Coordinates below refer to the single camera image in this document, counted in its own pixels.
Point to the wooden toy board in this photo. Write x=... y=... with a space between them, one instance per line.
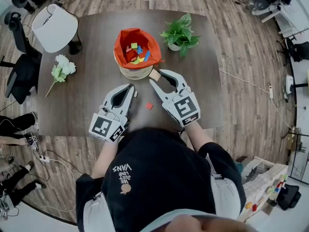
x=260 y=185

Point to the person's black t-shirt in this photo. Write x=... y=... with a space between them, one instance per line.
x=157 y=170

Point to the white desk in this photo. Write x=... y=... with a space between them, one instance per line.
x=292 y=20

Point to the potted green plant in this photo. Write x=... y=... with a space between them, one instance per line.
x=181 y=34

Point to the white round device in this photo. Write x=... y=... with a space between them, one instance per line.
x=289 y=84

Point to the black bag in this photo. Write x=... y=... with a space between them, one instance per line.
x=288 y=198

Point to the person's face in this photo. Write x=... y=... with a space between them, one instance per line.
x=205 y=226

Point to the black office chair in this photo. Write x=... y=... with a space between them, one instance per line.
x=24 y=78
x=298 y=51

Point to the person's left forearm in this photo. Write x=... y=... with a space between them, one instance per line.
x=103 y=158

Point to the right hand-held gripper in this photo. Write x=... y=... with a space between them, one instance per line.
x=184 y=109

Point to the beige fabric basket red lining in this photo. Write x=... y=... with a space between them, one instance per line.
x=135 y=74

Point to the red wooden block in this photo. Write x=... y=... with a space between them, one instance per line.
x=149 y=106

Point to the small beige wooden cube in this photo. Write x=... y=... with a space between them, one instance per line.
x=155 y=75

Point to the slim white power strip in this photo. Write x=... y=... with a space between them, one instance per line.
x=271 y=92

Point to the white artificial flower bouquet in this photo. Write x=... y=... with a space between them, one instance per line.
x=64 y=65

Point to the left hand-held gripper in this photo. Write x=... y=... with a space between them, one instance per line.
x=103 y=127

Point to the person's right forearm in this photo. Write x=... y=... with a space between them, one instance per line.
x=198 y=136

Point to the beige wooden arch block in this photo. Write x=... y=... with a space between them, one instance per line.
x=136 y=94

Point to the white shade table lamp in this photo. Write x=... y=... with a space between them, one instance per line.
x=54 y=28

